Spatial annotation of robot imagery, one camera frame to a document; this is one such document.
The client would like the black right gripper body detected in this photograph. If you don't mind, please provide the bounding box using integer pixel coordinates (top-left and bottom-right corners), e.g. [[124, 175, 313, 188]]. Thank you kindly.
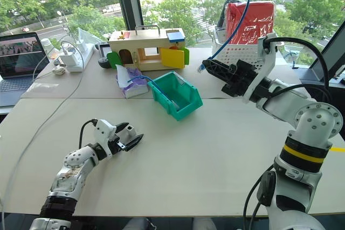
[[221, 59, 257, 98]]

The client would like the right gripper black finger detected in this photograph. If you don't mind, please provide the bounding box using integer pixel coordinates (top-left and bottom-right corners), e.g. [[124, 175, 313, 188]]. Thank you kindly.
[[202, 58, 232, 76], [206, 66, 233, 85]]

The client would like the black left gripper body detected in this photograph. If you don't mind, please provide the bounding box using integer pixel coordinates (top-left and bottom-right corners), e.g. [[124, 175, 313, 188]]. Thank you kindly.
[[107, 132, 127, 157]]

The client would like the white cable coupler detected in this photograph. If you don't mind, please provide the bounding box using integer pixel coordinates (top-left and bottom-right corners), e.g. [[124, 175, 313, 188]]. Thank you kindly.
[[119, 124, 135, 141]]

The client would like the blue ethernet cable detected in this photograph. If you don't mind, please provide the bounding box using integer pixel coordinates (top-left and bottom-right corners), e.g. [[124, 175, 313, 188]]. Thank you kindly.
[[198, 0, 253, 74], [128, 75, 165, 95]]

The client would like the green plastic bin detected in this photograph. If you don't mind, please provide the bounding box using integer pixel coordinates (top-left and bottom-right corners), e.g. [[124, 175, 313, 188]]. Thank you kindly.
[[147, 70, 204, 122]]

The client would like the white perforated basket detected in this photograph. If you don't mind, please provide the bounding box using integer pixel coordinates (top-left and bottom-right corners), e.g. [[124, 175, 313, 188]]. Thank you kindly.
[[211, 26, 285, 73]]

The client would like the purple tissue pack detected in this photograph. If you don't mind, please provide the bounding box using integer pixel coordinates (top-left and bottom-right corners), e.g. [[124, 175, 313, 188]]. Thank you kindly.
[[115, 64, 150, 99]]

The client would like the red bag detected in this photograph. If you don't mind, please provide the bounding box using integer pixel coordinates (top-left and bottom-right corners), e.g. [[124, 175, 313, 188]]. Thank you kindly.
[[225, 1, 277, 46]]

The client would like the black round object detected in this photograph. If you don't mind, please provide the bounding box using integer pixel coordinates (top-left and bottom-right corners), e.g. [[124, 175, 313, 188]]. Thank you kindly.
[[97, 57, 112, 69]]

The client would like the wooden latch box toy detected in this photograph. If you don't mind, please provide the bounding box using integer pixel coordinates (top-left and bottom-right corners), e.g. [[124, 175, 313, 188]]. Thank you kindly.
[[107, 25, 191, 71]]

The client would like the small black screen device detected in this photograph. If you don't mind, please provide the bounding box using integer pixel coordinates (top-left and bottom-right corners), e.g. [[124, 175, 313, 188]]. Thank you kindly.
[[96, 42, 112, 60]]

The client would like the white power strip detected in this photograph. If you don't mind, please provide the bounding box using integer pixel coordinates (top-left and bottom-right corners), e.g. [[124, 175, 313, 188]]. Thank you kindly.
[[59, 41, 95, 73]]

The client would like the small white rounded object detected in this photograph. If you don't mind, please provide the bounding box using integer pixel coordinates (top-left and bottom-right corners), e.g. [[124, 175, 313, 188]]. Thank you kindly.
[[51, 65, 66, 76]]

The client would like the white charger block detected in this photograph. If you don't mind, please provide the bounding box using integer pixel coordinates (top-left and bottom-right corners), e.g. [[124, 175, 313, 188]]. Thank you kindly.
[[59, 52, 78, 67]]

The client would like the white paper cup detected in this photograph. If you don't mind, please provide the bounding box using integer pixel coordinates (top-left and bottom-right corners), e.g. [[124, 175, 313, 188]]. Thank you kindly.
[[40, 38, 55, 56]]

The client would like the grey laptop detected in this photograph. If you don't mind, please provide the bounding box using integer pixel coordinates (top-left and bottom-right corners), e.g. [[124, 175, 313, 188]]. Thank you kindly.
[[0, 32, 51, 107]]

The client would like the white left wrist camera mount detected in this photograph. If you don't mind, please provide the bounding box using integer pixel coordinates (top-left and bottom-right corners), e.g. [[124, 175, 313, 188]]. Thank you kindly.
[[93, 119, 118, 158]]

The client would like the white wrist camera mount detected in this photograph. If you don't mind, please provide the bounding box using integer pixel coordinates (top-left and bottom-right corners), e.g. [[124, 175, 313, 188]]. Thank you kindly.
[[241, 32, 279, 104], [93, 119, 118, 158]]

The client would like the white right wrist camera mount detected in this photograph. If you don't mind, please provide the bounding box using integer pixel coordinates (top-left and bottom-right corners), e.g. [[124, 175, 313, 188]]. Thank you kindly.
[[241, 32, 279, 104]]

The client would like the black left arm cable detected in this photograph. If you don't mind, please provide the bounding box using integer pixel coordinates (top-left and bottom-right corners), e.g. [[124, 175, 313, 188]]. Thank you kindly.
[[78, 119, 98, 150]]

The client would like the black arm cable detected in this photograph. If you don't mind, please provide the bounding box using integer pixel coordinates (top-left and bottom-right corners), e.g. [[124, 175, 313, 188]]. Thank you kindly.
[[242, 170, 277, 230], [78, 119, 98, 150]]

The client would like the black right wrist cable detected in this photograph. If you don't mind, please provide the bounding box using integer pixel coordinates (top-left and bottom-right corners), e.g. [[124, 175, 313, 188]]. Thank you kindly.
[[263, 37, 333, 104]]

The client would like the long white cable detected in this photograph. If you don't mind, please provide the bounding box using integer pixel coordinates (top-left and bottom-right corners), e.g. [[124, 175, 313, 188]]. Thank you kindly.
[[0, 40, 86, 230]]

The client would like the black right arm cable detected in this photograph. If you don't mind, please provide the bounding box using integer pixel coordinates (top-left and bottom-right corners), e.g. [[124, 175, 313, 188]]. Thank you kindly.
[[242, 170, 277, 230]]

